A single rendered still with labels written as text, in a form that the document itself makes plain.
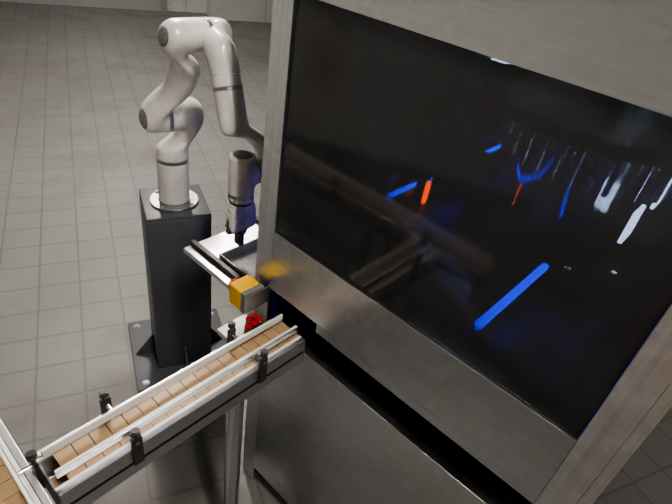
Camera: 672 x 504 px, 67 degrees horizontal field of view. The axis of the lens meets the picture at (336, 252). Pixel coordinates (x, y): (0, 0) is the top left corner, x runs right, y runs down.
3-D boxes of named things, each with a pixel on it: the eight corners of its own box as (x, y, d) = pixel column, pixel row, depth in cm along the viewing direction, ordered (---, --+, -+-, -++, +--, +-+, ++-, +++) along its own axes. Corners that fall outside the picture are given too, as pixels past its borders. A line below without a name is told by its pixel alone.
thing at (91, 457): (271, 334, 158) (275, 296, 149) (306, 364, 150) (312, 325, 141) (37, 473, 113) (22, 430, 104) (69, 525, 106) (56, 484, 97)
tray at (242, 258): (340, 283, 178) (342, 275, 176) (285, 314, 161) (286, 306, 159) (275, 237, 195) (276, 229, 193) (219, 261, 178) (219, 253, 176)
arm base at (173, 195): (146, 190, 212) (143, 149, 202) (193, 187, 220) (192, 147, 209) (153, 214, 199) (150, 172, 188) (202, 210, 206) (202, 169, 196)
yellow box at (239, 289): (263, 304, 151) (264, 285, 147) (243, 314, 147) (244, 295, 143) (246, 291, 155) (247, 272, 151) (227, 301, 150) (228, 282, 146)
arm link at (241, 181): (247, 182, 170) (222, 188, 164) (249, 145, 162) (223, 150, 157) (261, 194, 165) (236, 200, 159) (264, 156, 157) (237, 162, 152)
